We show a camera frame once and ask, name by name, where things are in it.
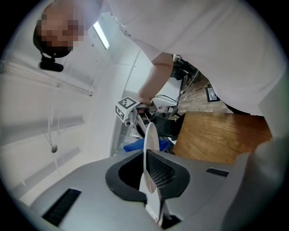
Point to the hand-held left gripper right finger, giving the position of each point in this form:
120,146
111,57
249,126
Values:
203,191

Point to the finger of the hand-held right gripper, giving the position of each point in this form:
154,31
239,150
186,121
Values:
138,129

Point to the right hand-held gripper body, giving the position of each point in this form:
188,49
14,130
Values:
124,110

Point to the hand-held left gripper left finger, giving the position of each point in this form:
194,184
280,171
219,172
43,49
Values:
90,203

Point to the white round plate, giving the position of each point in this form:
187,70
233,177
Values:
150,139

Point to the blue cloth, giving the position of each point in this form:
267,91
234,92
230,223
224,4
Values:
135,146

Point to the person's right forearm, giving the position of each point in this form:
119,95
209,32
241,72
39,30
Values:
155,76

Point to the ceiling tube light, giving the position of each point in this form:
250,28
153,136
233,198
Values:
101,33

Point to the person's black trousers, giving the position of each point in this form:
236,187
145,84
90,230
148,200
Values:
237,109

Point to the person's white shirt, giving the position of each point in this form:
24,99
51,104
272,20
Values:
203,45

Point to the person's head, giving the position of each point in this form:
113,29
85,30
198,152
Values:
58,29

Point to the black head camera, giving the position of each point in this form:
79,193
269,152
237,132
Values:
50,65

